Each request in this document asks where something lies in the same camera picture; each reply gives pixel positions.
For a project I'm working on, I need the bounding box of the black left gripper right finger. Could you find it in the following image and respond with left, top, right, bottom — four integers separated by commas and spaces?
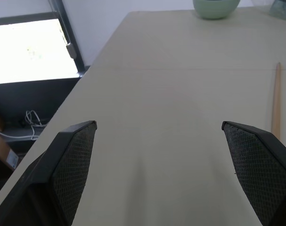
221, 121, 286, 226

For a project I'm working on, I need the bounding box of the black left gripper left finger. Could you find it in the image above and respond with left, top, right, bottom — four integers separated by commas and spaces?
0, 120, 98, 226

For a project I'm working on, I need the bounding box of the cardboard box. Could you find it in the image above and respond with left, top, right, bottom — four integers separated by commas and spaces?
0, 109, 19, 171

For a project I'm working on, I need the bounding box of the wooden chopstick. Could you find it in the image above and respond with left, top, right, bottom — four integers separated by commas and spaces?
270, 62, 282, 141

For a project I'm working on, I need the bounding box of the light green ceramic bowl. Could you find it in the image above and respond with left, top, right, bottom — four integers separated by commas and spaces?
192, 0, 242, 20

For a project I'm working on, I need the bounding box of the white cable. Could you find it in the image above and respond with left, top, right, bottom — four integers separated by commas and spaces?
0, 110, 48, 141

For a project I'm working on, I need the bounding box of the dark window frame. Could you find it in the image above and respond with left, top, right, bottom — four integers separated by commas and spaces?
0, 0, 91, 86

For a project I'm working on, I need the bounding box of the grey blind pull cord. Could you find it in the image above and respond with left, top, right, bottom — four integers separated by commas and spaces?
57, 0, 77, 59

